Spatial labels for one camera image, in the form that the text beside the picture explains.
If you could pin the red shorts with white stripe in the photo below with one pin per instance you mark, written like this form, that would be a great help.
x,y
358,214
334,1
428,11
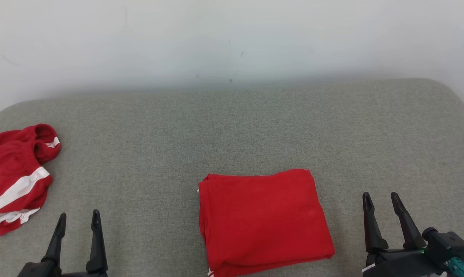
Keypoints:
x,y
9,165

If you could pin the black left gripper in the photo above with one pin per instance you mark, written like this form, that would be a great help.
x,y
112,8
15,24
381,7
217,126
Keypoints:
x,y
74,274

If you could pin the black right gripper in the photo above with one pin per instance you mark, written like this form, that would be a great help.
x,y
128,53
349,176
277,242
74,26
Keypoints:
x,y
401,265

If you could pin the red lettered sports jersey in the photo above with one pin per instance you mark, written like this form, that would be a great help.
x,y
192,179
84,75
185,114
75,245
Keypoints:
x,y
262,219

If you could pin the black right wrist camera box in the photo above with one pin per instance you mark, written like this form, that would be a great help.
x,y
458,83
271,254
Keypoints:
x,y
447,244

